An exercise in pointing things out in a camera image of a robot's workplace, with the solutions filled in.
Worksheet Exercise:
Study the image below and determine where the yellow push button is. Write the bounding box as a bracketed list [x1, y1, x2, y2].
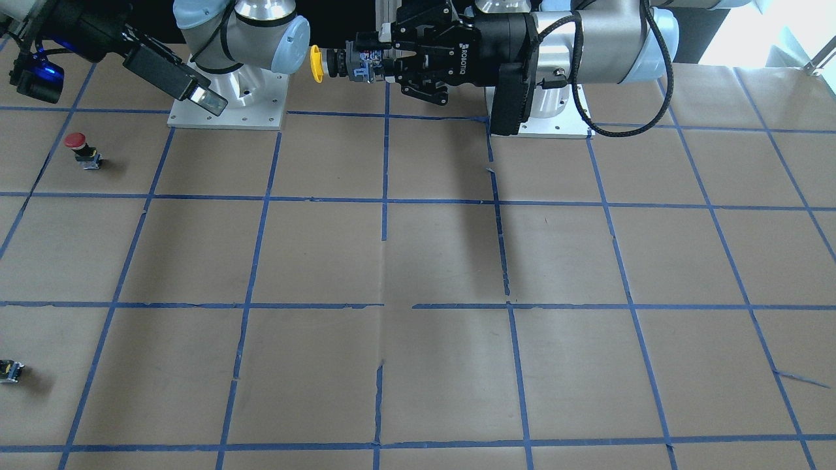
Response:
[310, 42, 386, 84]

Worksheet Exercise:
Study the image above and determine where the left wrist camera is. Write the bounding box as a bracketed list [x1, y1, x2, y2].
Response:
[490, 63, 536, 136]

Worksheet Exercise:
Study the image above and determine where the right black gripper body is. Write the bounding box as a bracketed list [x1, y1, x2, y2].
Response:
[39, 1, 141, 63]

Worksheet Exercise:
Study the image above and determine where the aluminium frame post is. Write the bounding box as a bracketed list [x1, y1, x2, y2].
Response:
[374, 0, 401, 27]

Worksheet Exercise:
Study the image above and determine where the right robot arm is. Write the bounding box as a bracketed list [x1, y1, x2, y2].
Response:
[2, 1, 310, 116]

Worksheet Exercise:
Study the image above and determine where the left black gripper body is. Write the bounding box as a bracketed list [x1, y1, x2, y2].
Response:
[444, 13, 538, 87]

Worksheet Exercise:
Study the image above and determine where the red push button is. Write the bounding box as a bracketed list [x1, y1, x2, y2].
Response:
[63, 132, 103, 170]

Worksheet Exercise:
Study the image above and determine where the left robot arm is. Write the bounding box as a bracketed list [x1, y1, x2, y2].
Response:
[372, 1, 744, 136]

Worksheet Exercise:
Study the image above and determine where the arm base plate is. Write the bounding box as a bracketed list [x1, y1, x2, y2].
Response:
[167, 65, 290, 131]
[516, 86, 590, 139]

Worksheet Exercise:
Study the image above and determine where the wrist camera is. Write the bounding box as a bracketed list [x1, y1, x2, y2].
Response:
[9, 50, 65, 104]
[490, 63, 536, 136]

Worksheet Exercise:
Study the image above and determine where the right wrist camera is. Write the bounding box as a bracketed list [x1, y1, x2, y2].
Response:
[9, 50, 65, 104]

